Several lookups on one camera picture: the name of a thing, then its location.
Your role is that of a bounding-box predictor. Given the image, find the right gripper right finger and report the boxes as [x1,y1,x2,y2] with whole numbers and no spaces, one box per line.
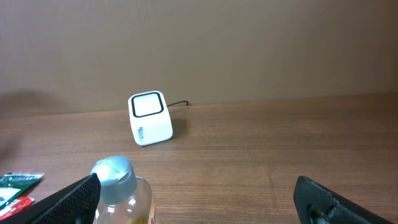
[293,176,392,224]

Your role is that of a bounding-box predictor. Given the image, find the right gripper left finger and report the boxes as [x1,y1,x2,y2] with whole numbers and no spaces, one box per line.
[1,173,101,224]

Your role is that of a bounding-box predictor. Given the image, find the yellow liquid bottle silver cap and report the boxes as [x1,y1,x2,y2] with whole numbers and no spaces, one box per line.
[90,155,159,224]

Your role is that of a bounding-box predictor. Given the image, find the red stick packet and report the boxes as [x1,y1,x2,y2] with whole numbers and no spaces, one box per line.
[0,197,34,220]

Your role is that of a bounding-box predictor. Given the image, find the green sponge package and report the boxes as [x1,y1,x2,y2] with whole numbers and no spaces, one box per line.
[1,172,44,209]

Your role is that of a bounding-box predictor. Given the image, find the white barcode scanner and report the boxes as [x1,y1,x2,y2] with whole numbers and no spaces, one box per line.
[127,91,174,146]

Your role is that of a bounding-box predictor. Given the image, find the black scanner cable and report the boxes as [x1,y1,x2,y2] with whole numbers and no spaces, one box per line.
[167,100,190,108]

